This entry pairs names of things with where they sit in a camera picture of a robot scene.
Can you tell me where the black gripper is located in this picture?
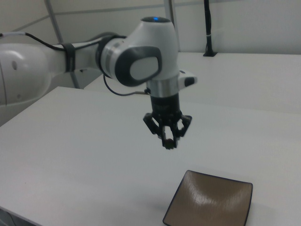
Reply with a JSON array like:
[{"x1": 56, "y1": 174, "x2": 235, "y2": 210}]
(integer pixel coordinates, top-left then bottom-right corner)
[{"x1": 143, "y1": 93, "x2": 193, "y2": 149}]

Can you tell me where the brown square ceramic plate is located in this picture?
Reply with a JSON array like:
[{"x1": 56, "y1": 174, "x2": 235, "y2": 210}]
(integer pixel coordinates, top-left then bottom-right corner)
[{"x1": 162, "y1": 169, "x2": 254, "y2": 226}]

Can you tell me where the black camera pole with base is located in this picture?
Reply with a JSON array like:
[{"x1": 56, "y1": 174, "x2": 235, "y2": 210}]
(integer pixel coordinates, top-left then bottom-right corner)
[{"x1": 203, "y1": 0, "x2": 218, "y2": 57}]

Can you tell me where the black cable strap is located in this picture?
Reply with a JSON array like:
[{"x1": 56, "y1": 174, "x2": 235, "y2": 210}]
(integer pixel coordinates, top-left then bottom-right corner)
[{"x1": 61, "y1": 43, "x2": 76, "y2": 73}]

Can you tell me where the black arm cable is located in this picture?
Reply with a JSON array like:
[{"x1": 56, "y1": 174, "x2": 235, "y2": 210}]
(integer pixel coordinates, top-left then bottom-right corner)
[{"x1": 0, "y1": 32, "x2": 152, "y2": 97}]

